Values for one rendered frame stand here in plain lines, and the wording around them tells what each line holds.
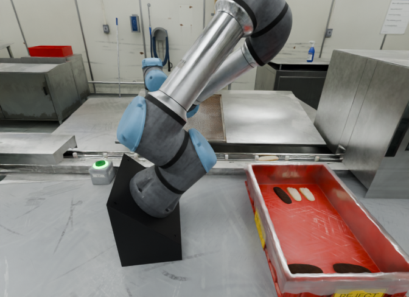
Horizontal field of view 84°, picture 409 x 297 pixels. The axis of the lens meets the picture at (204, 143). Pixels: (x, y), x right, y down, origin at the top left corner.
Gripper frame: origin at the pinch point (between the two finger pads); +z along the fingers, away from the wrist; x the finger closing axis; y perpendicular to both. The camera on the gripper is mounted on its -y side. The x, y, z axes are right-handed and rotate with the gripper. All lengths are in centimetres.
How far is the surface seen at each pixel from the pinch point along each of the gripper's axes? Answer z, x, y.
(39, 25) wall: -33, -437, 154
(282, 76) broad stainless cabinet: 7, -128, -149
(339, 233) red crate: 11, 57, -46
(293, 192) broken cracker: 10, 36, -44
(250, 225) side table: 11, 45, -21
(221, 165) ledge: 7.3, 15.4, -22.0
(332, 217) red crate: 11, 51, -50
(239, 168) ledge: 7.7, 19.2, -28.7
